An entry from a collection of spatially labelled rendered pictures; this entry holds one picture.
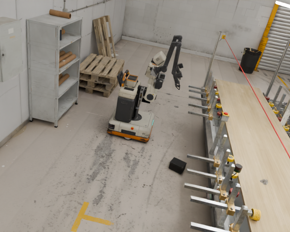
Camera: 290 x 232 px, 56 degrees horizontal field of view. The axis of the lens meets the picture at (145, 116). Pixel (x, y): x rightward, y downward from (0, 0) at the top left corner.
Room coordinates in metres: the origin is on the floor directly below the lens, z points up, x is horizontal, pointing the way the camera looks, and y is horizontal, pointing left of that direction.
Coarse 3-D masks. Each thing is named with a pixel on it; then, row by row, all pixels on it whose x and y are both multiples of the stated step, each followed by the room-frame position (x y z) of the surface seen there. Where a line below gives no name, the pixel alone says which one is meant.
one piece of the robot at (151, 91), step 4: (152, 64) 3.71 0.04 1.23; (148, 68) 3.71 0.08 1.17; (148, 72) 3.76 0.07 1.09; (148, 76) 3.76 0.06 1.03; (152, 76) 3.76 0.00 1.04; (148, 80) 3.79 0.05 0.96; (152, 80) 3.77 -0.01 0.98; (148, 84) 3.76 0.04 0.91; (152, 84) 3.77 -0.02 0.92; (148, 88) 3.73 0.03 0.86; (152, 88) 3.73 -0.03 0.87; (144, 92) 3.95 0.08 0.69; (148, 92) 3.73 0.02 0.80; (152, 92) 3.72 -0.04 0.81; (156, 92) 3.78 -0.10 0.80; (148, 96) 3.72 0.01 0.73; (152, 96) 3.72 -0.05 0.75; (148, 100) 3.73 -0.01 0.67; (152, 100) 3.72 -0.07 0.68
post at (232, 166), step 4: (232, 164) 1.82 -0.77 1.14; (228, 168) 1.84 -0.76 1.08; (232, 168) 1.81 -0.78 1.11; (228, 172) 1.81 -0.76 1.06; (232, 172) 1.81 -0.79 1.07; (228, 176) 1.81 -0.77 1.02; (224, 180) 1.82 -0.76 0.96; (228, 180) 1.81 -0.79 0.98; (224, 184) 1.81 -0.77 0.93; (224, 188) 1.81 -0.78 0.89; (220, 200) 1.81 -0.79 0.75
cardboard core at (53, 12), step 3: (51, 9) 4.08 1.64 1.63; (51, 12) 4.05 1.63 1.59; (54, 12) 4.05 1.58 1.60; (57, 12) 4.05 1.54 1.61; (60, 12) 4.05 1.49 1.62; (63, 12) 4.05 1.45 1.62; (66, 12) 4.07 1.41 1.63; (54, 15) 4.06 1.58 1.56; (57, 15) 4.05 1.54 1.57; (60, 15) 4.04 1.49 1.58; (63, 15) 4.04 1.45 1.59; (66, 15) 4.03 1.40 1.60; (69, 15) 4.04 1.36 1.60; (69, 18) 4.05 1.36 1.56
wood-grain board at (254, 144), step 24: (240, 96) 4.04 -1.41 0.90; (240, 120) 3.18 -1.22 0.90; (264, 120) 3.32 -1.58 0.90; (240, 144) 2.57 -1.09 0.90; (264, 144) 2.68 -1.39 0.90; (288, 144) 2.79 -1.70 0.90; (264, 168) 2.20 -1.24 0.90; (288, 168) 2.28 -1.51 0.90; (264, 192) 1.85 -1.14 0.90; (288, 192) 1.91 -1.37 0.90; (264, 216) 1.56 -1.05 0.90; (288, 216) 1.62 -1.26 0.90
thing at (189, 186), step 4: (184, 184) 1.81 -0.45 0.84; (188, 184) 1.81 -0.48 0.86; (188, 188) 1.79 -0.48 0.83; (192, 188) 1.79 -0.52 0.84; (196, 188) 1.78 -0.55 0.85; (200, 188) 1.78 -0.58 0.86; (204, 188) 1.79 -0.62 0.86; (208, 188) 1.80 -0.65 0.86; (208, 192) 1.78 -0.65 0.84; (212, 192) 1.78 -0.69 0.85; (216, 192) 1.77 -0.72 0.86; (228, 196) 1.77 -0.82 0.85
